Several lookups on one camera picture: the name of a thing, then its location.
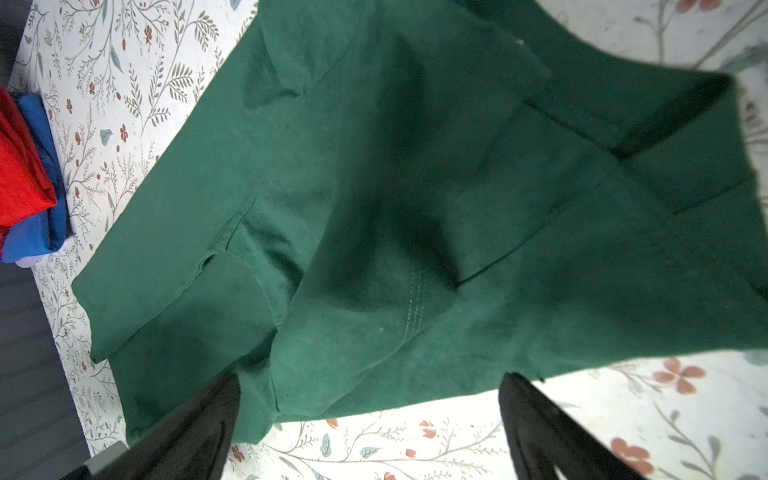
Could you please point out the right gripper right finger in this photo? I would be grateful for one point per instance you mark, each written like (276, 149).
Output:
(545, 442)

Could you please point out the red folded t-shirt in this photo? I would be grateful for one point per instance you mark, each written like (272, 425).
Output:
(26, 189)

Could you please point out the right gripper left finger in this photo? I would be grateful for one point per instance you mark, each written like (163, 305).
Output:
(190, 443)

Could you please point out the blue folded t-shirt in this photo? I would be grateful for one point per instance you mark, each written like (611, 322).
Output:
(47, 231)

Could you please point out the green t-shirt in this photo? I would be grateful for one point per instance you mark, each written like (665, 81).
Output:
(381, 203)

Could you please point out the lavender folded t-shirt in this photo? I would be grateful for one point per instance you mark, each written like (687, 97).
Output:
(29, 261)

